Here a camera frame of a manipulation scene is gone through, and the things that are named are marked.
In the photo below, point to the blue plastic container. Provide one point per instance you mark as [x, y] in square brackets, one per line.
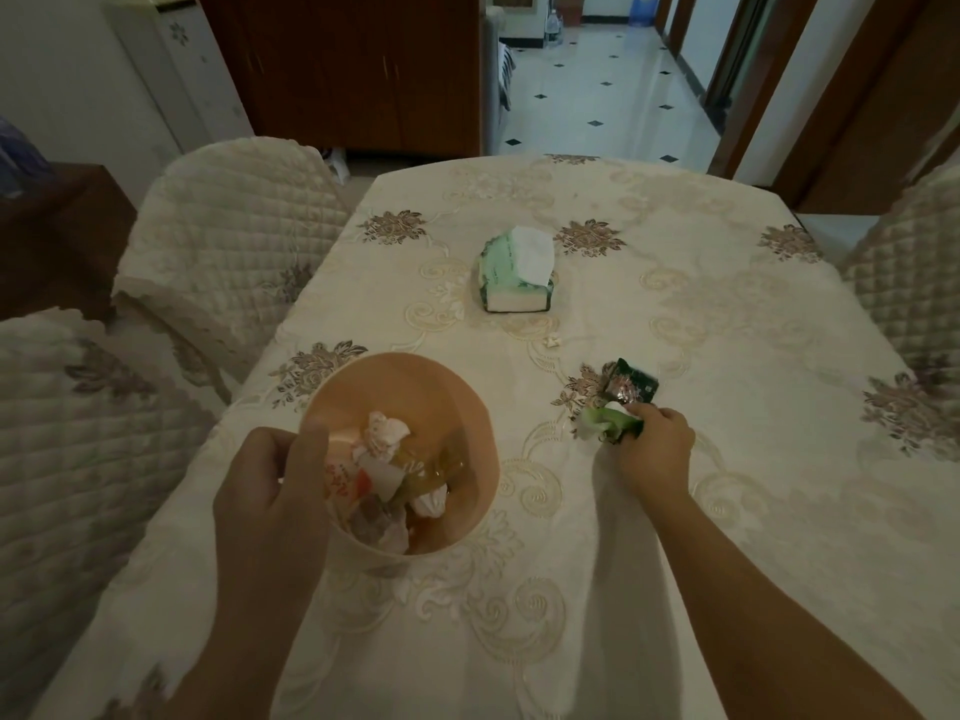
[645, 7]

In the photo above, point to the cardboard box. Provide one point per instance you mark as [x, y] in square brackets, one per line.
[570, 7]

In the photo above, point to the person's left hand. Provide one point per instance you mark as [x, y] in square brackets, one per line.
[270, 509]

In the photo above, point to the dark blue snack wrapper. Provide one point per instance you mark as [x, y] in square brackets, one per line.
[636, 382]

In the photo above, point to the person's right hand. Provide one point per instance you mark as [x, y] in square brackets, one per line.
[660, 457]

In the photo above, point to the green white tissue pack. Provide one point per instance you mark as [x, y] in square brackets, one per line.
[517, 277]

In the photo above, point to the wooden partition cabinet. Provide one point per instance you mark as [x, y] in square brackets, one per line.
[360, 74]

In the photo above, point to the pink plastic bin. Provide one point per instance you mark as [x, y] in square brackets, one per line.
[405, 382]

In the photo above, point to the brown doorway frame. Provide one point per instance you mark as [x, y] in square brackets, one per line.
[754, 82]

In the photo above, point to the gold candy wrapper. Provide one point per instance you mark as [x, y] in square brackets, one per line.
[390, 479]

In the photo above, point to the person's left forearm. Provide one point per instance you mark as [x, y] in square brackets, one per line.
[240, 659]

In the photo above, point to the brown wooden glass door frame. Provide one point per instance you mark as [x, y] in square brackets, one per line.
[847, 104]

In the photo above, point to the person's right forearm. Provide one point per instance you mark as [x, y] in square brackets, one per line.
[750, 607]

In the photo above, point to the green wrapper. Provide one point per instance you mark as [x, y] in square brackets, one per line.
[600, 423]

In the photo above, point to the white tissue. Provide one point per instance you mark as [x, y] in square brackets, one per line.
[616, 406]

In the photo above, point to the white floor cabinet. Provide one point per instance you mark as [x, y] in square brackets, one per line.
[187, 74]

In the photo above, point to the clear water jug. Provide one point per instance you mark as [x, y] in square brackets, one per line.
[553, 28]

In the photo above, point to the table with cream floral cloth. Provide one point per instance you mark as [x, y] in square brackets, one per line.
[480, 367]

